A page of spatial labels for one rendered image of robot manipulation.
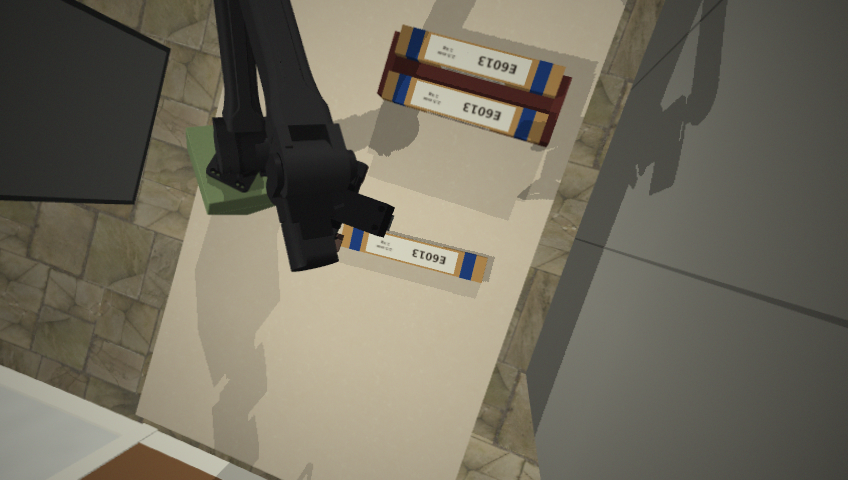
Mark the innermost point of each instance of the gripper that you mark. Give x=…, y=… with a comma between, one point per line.
x=361, y=174

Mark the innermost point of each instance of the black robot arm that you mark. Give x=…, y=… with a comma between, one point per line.
x=296, y=107

